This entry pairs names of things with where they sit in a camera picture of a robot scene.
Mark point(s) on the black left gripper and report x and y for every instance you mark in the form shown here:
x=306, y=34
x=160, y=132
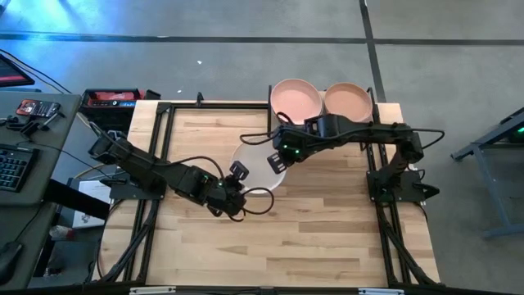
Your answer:
x=219, y=192

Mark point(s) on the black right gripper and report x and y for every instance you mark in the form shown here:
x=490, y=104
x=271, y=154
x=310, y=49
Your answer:
x=296, y=147

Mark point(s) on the cream white plate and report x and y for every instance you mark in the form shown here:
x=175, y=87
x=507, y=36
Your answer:
x=256, y=168

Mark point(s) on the pink plate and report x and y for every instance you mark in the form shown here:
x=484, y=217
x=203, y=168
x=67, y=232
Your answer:
x=294, y=98

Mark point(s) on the terracotta plate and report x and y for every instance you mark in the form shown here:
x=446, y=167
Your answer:
x=348, y=100

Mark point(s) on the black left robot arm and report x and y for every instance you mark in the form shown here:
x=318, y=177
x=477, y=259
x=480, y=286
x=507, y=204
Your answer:
x=139, y=164

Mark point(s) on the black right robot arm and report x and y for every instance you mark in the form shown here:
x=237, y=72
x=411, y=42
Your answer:
x=380, y=131

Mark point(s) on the black clamp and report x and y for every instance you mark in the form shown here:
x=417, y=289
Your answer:
x=199, y=99

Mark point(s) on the white paper sheet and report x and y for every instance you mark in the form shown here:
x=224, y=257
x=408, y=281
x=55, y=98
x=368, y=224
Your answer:
x=96, y=187

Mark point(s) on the black beam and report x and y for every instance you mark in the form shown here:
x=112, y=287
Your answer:
x=75, y=199

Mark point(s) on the red black power station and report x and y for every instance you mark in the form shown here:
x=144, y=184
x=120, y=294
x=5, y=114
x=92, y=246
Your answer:
x=110, y=97

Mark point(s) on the red white bottle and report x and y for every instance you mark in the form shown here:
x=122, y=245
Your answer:
x=61, y=233

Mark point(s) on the grey desk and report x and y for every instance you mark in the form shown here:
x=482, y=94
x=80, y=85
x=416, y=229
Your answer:
x=49, y=172

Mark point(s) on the grey metal stand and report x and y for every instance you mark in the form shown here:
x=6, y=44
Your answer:
x=490, y=184

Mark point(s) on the black adapter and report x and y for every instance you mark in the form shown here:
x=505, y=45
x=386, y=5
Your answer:
x=32, y=128

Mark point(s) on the red black handheld device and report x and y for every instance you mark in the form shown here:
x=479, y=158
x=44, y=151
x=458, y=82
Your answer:
x=39, y=108

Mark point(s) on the black keyboard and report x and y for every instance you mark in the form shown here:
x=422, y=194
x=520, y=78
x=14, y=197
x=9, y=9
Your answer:
x=16, y=168

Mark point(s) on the black computer mouse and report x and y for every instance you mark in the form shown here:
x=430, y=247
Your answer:
x=9, y=262

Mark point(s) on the black device green light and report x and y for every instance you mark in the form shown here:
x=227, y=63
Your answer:
x=518, y=136

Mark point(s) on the black monitor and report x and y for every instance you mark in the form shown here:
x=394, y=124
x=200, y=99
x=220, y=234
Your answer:
x=10, y=75

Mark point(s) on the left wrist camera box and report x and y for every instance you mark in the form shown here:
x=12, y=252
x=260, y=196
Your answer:
x=239, y=170

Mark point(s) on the silver bracket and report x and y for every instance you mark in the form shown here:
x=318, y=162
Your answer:
x=151, y=290
x=380, y=291

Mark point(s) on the black aluminium rig frame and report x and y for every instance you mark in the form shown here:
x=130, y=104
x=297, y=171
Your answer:
x=163, y=107

